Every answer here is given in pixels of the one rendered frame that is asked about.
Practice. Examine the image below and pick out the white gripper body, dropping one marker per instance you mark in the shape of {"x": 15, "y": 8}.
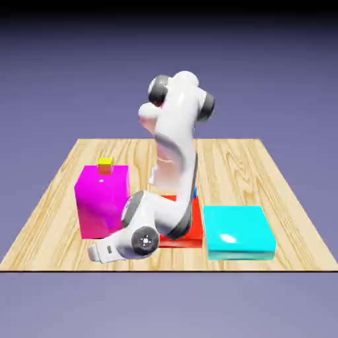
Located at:
{"x": 165, "y": 175}

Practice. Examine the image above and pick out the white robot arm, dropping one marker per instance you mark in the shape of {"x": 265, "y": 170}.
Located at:
{"x": 174, "y": 118}

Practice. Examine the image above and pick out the small blue cube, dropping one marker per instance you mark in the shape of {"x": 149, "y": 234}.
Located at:
{"x": 195, "y": 192}

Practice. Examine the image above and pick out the small yellow cube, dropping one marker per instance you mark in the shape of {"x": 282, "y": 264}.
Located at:
{"x": 105, "y": 165}

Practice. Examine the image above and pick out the large red box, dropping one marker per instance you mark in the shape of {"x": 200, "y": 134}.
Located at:
{"x": 196, "y": 227}

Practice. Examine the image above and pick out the large magenta box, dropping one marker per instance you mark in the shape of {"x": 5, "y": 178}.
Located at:
{"x": 100, "y": 203}

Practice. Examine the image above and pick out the large cyan box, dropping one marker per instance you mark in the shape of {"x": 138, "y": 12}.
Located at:
{"x": 237, "y": 229}

